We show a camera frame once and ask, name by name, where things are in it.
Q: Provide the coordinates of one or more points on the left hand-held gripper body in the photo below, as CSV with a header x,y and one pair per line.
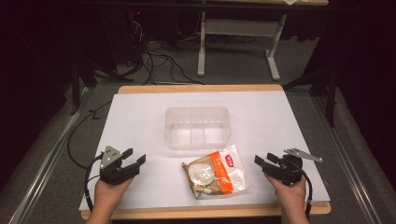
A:
x,y
112,172

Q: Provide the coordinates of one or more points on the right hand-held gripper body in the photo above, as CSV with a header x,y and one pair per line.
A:
x,y
285,172

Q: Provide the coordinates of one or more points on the person's right hand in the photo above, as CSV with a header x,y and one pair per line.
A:
x,y
288,194

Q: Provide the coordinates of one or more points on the person's left hand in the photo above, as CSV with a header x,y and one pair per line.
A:
x,y
109,194

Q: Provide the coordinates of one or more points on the white paper sheet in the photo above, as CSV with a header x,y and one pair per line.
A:
x,y
140,124

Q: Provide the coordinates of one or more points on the orange and clear snack packet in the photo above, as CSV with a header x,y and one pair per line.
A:
x,y
218,174

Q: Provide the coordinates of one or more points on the clear plastic container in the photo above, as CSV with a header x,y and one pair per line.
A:
x,y
197,127

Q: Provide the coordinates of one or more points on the black metal stand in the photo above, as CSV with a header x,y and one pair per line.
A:
x,y
75,87
331,99

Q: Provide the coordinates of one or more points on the metal floor rail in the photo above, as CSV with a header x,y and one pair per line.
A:
x,y
46,160
345,158

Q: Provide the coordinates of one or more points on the white metal desk frame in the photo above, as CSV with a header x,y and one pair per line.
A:
x,y
239,27

